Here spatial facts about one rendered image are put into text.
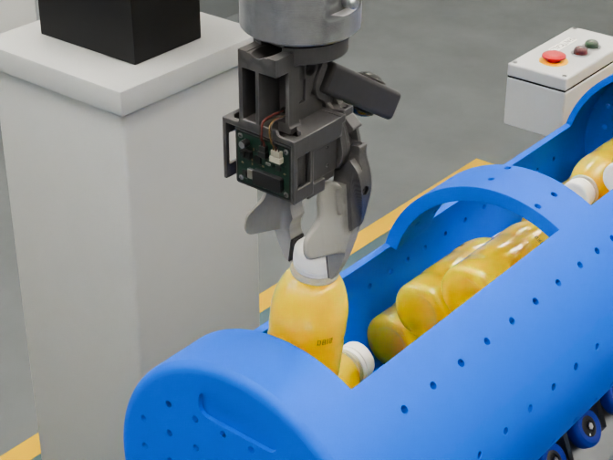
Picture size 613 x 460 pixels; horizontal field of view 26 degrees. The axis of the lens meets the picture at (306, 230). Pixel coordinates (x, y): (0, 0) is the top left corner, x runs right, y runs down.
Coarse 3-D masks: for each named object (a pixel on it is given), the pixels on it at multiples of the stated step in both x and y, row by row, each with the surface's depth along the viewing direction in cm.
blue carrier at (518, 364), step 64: (576, 128) 176; (448, 192) 138; (512, 192) 134; (384, 256) 146; (576, 256) 129; (448, 320) 117; (512, 320) 121; (576, 320) 126; (192, 384) 110; (256, 384) 105; (320, 384) 107; (384, 384) 109; (448, 384) 113; (512, 384) 118; (576, 384) 127; (128, 448) 120; (192, 448) 113; (256, 448) 108; (320, 448) 103; (384, 448) 106; (448, 448) 111; (512, 448) 119
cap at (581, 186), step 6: (570, 180) 163; (576, 180) 161; (582, 180) 161; (570, 186) 161; (576, 186) 161; (582, 186) 160; (588, 186) 161; (576, 192) 161; (582, 192) 161; (588, 192) 161; (594, 192) 162; (588, 198) 161; (594, 198) 162
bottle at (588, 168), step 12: (612, 144) 167; (588, 156) 165; (600, 156) 164; (612, 156) 165; (576, 168) 164; (588, 168) 163; (600, 168) 163; (588, 180) 162; (600, 180) 162; (600, 192) 162
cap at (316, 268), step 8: (296, 248) 109; (296, 256) 109; (304, 256) 108; (296, 264) 109; (304, 264) 108; (312, 264) 108; (320, 264) 108; (304, 272) 109; (312, 272) 109; (320, 272) 108
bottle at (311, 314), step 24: (288, 288) 110; (312, 288) 109; (336, 288) 110; (288, 312) 110; (312, 312) 109; (336, 312) 110; (288, 336) 111; (312, 336) 110; (336, 336) 112; (336, 360) 114
